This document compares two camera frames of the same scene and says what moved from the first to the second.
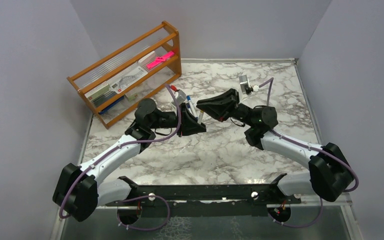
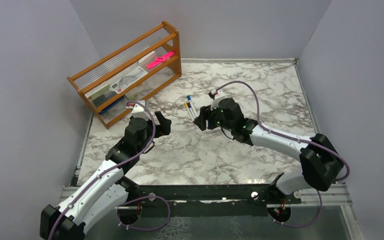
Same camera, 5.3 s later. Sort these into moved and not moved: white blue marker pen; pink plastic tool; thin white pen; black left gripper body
Moved: black left gripper body
Not moved: thin white pen; white blue marker pen; pink plastic tool
